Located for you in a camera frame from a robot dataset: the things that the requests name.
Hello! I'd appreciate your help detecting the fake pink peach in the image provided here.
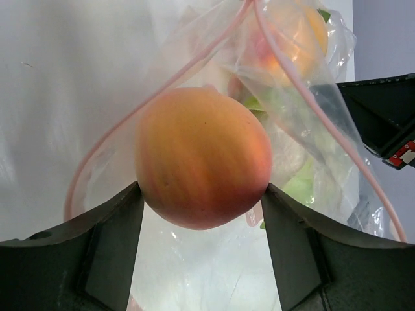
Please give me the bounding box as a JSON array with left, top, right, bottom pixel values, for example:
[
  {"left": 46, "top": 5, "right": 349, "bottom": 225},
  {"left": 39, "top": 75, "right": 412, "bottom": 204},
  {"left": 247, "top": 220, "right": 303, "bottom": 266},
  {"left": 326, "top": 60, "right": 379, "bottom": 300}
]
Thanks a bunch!
[{"left": 135, "top": 87, "right": 272, "bottom": 230}]

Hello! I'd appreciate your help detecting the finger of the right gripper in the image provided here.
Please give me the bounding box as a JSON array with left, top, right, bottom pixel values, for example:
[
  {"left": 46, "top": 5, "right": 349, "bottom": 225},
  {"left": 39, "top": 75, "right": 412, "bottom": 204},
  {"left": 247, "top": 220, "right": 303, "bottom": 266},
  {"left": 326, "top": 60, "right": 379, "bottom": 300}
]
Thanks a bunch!
[{"left": 311, "top": 73, "right": 415, "bottom": 153}]

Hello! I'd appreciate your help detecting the clear zip top bag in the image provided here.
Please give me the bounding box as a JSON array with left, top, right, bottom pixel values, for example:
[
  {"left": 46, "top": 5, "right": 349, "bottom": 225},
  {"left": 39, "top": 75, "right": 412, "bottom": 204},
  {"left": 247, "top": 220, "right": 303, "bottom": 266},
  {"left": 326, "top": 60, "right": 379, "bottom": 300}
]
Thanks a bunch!
[{"left": 64, "top": 1, "right": 391, "bottom": 310}]

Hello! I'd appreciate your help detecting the fake round orange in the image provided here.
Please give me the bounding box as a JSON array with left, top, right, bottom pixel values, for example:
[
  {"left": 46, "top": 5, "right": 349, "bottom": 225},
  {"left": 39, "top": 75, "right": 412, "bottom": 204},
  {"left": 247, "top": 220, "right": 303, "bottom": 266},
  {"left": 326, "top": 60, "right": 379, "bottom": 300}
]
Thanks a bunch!
[{"left": 254, "top": 3, "right": 328, "bottom": 86}]

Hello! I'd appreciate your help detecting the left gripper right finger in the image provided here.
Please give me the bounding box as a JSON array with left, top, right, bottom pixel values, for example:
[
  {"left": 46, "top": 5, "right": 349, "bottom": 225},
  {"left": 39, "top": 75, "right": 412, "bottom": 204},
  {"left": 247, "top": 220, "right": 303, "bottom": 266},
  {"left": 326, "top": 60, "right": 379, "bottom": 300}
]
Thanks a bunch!
[{"left": 261, "top": 185, "right": 414, "bottom": 310}]

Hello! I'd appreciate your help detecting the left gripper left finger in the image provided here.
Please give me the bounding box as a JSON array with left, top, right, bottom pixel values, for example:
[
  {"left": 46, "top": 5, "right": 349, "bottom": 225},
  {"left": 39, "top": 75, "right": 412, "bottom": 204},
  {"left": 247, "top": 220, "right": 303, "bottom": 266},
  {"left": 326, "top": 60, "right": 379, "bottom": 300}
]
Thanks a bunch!
[{"left": 1, "top": 183, "right": 143, "bottom": 310}]

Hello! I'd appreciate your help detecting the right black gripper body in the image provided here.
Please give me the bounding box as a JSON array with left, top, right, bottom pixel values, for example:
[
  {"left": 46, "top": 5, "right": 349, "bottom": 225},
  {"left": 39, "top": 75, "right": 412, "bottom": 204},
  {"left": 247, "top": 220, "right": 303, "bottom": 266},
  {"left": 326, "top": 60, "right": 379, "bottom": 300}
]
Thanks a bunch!
[{"left": 362, "top": 119, "right": 414, "bottom": 168}]

